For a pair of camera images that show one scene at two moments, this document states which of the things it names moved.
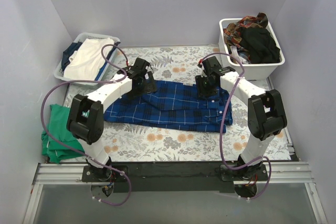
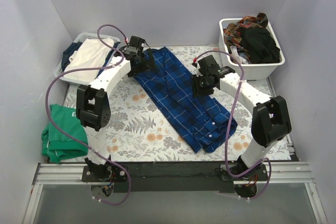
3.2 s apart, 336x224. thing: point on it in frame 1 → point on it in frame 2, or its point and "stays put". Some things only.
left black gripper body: (146, 85) → (146, 65)
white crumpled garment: (234, 53) stays put
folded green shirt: (58, 141) stays put
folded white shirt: (87, 61) stays put
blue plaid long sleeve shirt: (173, 106) → (203, 123)
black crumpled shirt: (260, 45) stays put
